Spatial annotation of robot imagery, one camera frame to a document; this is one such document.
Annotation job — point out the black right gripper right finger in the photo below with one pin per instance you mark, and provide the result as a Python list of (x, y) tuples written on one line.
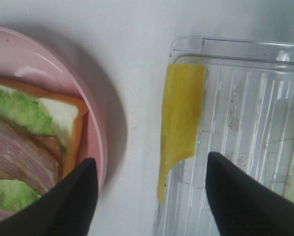
[(241, 206)]

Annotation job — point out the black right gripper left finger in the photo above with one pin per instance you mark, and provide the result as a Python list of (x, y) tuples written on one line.
[(66, 210)]

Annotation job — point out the bacon strip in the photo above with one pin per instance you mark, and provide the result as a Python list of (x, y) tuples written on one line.
[(27, 160)]

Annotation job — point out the green lettuce leaf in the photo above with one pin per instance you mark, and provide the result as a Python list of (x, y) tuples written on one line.
[(16, 195)]

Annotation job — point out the yellow cheese slice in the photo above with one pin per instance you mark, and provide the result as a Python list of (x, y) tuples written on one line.
[(181, 114)]

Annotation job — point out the right clear plastic tray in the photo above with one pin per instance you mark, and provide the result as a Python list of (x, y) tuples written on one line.
[(247, 115)]

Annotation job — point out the pink round plate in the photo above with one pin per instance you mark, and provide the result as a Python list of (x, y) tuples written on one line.
[(28, 61)]

